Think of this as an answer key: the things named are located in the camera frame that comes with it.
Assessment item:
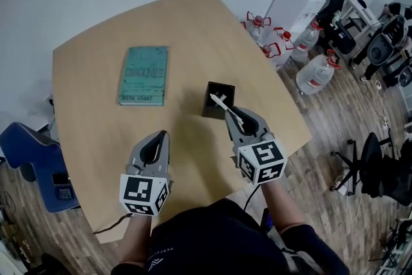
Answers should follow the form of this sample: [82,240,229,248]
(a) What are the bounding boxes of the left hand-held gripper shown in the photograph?
[119,129,174,218]

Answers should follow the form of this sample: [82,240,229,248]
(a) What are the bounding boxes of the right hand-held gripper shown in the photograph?
[224,107,288,186]

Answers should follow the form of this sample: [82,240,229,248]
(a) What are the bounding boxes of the dark brown pen holder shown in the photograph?
[201,81,236,120]

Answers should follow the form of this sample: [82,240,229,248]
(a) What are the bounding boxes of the person's right forearm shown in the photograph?
[259,181,310,236]

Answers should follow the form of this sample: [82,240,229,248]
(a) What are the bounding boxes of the person's left forearm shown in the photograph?
[110,213,153,275]

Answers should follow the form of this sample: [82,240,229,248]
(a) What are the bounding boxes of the teal book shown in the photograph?
[117,45,169,108]

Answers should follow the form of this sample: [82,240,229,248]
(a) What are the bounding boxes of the clear water jug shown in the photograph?
[258,43,281,70]
[272,26,296,69]
[295,49,341,96]
[290,20,324,62]
[245,10,272,43]

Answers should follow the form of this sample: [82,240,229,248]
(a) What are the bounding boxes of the black phone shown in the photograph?
[51,171,70,186]

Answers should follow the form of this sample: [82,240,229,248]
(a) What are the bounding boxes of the person's black top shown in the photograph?
[110,197,352,275]

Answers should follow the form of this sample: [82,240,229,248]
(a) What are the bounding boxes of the white power strip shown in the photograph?
[333,176,351,196]

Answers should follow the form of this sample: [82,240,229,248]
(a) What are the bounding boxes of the blue chair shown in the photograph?
[0,121,80,214]

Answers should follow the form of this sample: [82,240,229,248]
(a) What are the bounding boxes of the white water dispenser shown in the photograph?
[263,0,327,40]

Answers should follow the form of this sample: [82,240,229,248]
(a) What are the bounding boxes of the black high-back office chair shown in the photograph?
[316,0,359,56]

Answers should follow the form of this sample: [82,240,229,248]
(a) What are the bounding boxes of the white desk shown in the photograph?
[342,0,381,30]

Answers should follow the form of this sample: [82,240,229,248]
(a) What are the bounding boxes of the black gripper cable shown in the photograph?
[93,213,133,236]

